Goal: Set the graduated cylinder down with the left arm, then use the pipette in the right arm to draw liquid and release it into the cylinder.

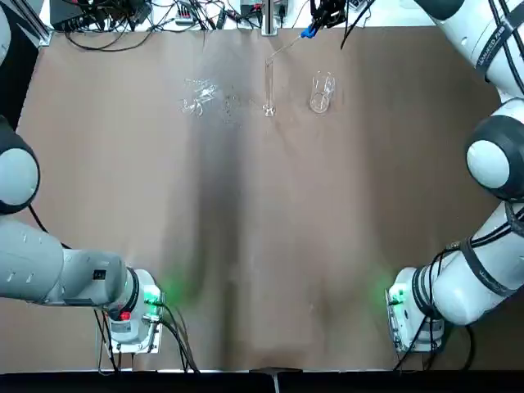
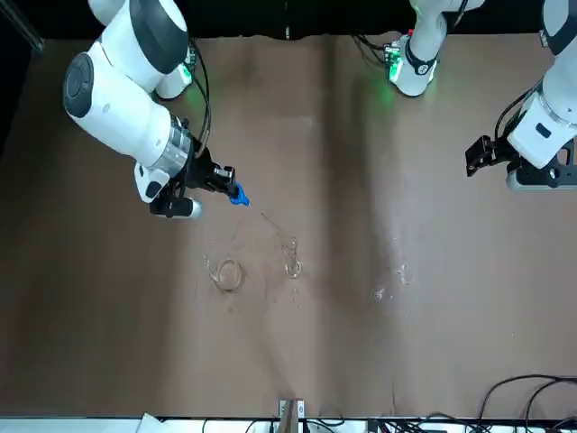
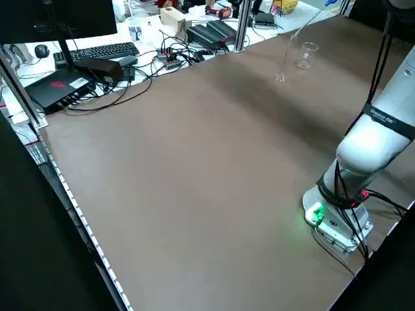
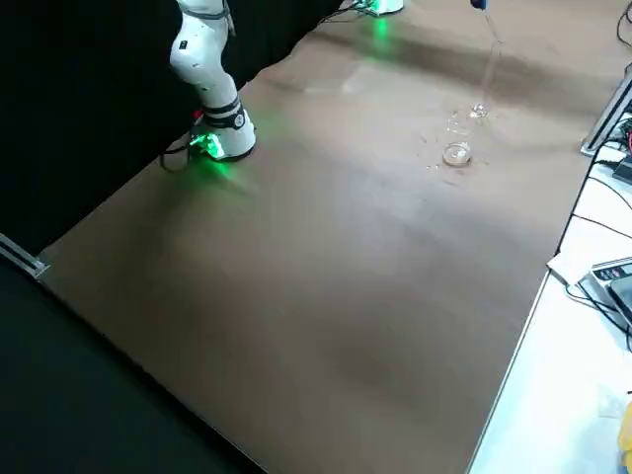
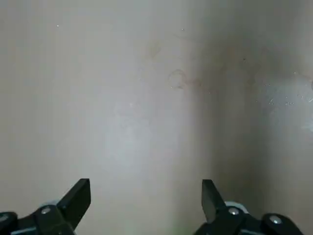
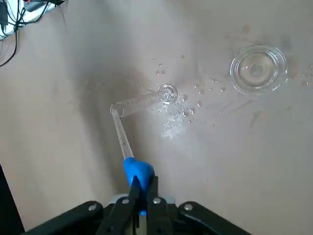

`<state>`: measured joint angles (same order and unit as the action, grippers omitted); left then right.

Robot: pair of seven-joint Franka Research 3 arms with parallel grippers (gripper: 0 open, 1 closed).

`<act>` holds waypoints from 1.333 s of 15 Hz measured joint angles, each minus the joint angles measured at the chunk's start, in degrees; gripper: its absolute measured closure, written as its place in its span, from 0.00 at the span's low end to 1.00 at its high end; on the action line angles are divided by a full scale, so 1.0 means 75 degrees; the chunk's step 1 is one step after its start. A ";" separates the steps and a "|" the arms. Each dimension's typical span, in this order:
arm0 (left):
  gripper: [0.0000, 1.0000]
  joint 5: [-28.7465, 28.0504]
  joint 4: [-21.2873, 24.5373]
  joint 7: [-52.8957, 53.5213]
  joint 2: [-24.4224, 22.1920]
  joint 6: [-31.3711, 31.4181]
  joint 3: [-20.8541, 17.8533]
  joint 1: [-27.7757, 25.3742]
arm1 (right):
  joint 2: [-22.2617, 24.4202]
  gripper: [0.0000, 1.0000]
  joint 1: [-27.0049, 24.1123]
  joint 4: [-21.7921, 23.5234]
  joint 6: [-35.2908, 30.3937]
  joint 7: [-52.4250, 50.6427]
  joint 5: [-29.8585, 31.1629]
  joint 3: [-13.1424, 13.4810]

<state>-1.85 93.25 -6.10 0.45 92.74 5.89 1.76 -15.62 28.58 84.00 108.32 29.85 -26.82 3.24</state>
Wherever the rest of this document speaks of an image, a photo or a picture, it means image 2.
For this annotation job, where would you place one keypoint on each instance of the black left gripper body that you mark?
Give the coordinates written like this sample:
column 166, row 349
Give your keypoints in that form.
column 505, row 155

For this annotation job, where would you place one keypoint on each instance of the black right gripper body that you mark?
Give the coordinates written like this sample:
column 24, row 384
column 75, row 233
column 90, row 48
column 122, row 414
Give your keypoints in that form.
column 198, row 171

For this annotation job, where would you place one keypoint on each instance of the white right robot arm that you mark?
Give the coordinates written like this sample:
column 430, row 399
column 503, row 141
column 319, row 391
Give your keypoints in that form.
column 126, row 104

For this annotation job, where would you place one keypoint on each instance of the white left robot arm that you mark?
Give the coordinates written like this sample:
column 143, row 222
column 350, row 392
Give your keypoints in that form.
column 554, row 122

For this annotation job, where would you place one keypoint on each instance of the clear glass beaker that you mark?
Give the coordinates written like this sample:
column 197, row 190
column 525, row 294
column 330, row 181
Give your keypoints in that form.
column 227, row 274

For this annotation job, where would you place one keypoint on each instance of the aluminium corner profile bar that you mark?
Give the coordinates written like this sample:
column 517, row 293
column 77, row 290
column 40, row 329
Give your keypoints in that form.
column 24, row 24

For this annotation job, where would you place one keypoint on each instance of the white paper sheet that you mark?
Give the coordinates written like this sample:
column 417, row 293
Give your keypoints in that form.
column 151, row 423

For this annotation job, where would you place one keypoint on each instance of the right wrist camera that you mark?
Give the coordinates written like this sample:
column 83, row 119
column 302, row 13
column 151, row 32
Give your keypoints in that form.
column 178, row 209

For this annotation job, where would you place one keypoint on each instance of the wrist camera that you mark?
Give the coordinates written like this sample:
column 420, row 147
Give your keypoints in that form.
column 541, row 181
column 178, row 209

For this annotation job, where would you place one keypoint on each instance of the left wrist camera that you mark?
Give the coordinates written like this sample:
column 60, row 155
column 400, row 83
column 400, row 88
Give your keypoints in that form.
column 541, row 181

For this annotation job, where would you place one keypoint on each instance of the aluminium profile post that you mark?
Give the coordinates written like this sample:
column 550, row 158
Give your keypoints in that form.
column 290, row 415

